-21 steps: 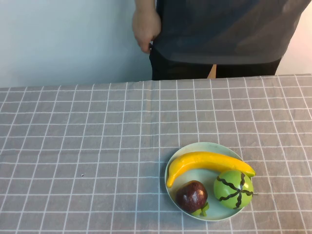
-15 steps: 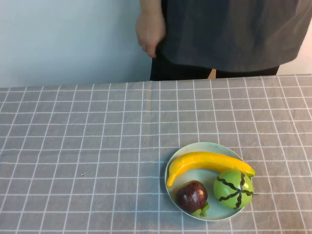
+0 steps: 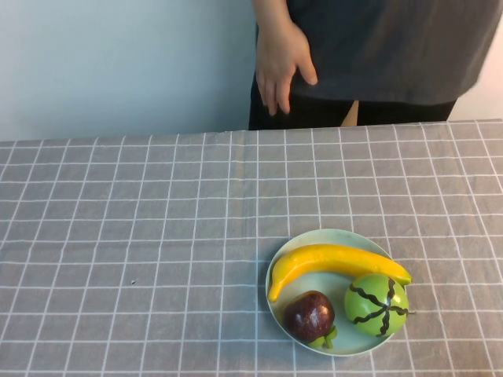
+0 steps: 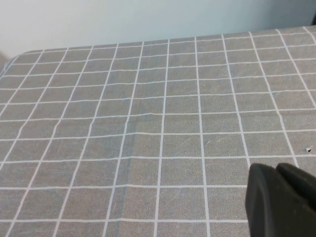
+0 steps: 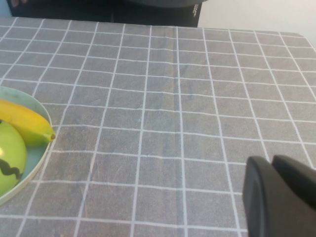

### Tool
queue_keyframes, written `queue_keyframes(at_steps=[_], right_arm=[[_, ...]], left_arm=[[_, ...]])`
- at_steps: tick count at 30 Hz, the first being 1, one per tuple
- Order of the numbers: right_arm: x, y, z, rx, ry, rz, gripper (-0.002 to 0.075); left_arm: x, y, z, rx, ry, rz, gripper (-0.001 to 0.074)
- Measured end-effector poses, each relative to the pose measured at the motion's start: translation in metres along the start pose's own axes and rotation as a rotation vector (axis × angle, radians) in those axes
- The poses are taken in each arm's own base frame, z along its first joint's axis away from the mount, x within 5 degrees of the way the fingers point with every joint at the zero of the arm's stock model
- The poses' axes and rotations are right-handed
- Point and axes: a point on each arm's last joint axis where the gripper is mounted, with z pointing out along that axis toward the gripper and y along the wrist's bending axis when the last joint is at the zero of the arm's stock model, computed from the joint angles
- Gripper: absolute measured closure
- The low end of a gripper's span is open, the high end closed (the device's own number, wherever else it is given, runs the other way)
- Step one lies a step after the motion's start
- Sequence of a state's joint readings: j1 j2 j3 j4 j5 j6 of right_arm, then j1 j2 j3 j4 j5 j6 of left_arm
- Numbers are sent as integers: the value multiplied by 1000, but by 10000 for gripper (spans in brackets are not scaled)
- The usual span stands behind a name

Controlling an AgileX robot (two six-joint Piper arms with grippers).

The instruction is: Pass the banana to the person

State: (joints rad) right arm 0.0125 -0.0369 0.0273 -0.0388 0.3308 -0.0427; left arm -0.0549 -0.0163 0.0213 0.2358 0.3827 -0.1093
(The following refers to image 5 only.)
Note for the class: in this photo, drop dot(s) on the green toy watermelon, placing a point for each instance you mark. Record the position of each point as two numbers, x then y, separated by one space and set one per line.
12 148

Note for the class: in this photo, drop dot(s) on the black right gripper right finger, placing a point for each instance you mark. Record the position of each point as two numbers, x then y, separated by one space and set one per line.
298 177

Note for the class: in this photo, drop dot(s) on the pale green round plate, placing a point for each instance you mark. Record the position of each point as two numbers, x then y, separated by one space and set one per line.
37 158

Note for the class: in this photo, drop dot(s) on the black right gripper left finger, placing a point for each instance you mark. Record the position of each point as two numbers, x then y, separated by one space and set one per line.
266 202

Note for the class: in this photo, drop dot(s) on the grey white checked tablecloth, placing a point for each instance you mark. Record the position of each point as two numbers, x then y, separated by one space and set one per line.
158 98

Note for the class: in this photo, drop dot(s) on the person's right hand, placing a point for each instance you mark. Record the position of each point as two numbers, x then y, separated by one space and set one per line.
18 2

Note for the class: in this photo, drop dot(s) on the yellow toy banana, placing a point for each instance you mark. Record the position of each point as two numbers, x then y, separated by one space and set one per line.
27 123

